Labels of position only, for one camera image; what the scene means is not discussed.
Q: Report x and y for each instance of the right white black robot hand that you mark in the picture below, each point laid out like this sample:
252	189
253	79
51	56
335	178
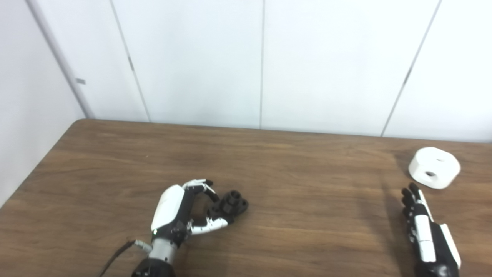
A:
438	246

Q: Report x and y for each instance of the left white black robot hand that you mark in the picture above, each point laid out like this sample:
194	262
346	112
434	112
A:
167	207

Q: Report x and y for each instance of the small grey wall sticker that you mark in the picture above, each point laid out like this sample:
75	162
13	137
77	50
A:
80	81

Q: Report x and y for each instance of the black flanged holder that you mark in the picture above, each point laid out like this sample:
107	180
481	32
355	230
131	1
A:
232	204

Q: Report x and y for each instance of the round white piece with holes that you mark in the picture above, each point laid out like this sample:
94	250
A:
438	161

